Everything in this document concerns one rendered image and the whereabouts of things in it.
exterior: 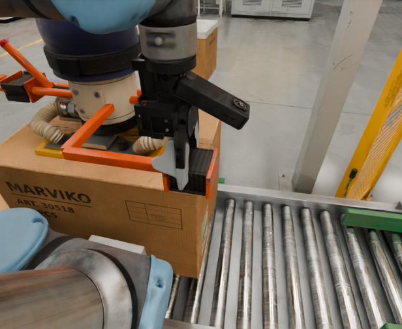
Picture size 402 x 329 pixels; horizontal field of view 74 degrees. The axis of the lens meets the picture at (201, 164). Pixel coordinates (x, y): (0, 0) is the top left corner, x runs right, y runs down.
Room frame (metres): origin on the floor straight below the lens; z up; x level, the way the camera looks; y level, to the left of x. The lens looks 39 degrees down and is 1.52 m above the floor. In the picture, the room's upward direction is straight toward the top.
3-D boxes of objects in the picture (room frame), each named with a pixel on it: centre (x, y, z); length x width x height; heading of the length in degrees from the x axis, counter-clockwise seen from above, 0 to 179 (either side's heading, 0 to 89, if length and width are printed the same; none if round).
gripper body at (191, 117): (0.38, 0.05, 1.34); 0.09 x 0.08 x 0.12; 78
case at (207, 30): (2.40, 0.20, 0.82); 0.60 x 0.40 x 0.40; 74
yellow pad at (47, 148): (0.60, 0.28, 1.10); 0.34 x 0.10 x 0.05; 78
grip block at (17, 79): (0.74, 0.50, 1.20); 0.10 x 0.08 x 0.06; 168
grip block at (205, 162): (0.37, 0.02, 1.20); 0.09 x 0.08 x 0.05; 168
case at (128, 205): (0.69, 0.26, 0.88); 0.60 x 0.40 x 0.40; 78
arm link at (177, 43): (0.38, 0.04, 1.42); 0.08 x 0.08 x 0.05
